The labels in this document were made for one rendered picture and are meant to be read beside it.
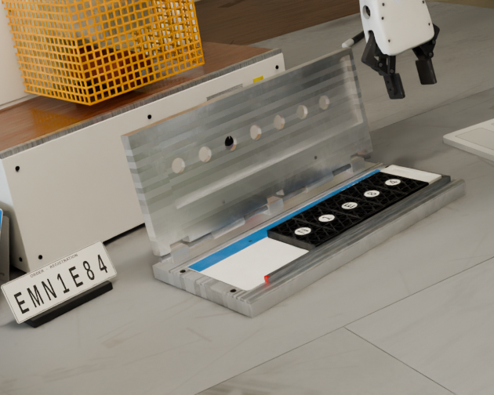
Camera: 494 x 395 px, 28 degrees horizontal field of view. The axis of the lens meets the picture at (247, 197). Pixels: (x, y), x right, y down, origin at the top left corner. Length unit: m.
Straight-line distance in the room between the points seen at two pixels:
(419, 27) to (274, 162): 0.30
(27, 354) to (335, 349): 0.39
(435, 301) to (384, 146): 0.57
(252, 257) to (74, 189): 0.30
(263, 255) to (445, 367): 0.36
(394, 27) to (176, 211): 0.43
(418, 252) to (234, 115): 0.33
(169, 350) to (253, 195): 0.33
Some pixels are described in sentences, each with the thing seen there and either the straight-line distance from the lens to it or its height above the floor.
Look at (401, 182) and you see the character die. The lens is 1.50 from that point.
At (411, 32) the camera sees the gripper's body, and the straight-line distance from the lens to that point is 1.52.
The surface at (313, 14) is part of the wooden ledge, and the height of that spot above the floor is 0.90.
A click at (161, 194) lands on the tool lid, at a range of 1.34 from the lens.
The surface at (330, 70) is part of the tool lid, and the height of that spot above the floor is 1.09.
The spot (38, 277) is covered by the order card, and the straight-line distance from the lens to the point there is 1.35.
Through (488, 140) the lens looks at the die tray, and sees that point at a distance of 1.70.
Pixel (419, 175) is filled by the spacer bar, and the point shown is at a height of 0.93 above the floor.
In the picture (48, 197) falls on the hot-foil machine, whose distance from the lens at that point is 1.46.
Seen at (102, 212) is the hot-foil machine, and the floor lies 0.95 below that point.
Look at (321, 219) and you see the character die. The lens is 1.40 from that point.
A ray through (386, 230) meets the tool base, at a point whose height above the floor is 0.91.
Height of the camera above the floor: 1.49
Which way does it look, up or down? 22 degrees down
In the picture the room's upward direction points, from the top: 9 degrees counter-clockwise
